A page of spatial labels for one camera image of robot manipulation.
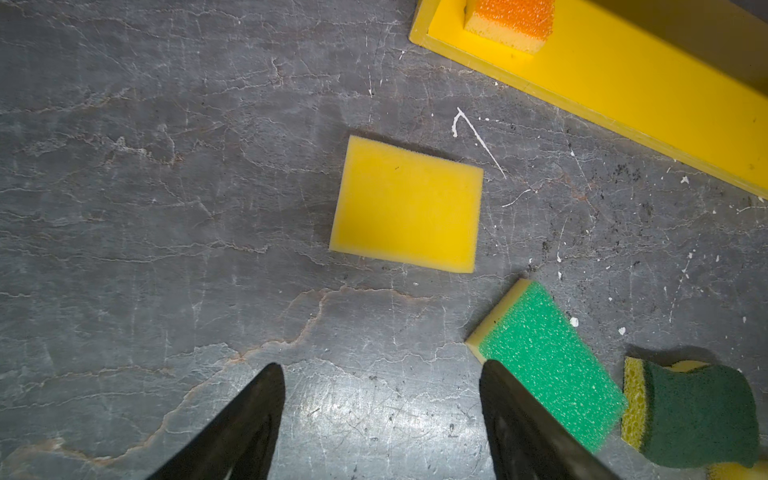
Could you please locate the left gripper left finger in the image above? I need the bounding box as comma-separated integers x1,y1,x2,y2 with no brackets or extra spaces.
150,363,286,479

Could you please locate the large yellow sponge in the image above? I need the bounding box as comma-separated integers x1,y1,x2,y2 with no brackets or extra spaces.
707,460,768,480

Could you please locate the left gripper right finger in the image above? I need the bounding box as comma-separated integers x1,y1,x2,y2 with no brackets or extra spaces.
479,360,618,480

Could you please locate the orange yellow sponge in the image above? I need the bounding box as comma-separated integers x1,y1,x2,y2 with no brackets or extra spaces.
464,0,556,54

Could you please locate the dark green wavy sponge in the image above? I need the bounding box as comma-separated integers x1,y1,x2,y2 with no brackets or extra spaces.
621,357,760,469

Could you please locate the bright green yellow sponge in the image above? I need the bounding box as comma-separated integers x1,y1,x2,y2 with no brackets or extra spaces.
465,279,627,453

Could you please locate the small yellow sponge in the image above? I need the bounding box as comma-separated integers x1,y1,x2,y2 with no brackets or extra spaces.
329,135,484,273

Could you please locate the yellow shelf with coloured boards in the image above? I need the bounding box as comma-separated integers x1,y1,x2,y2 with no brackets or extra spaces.
410,0,767,196

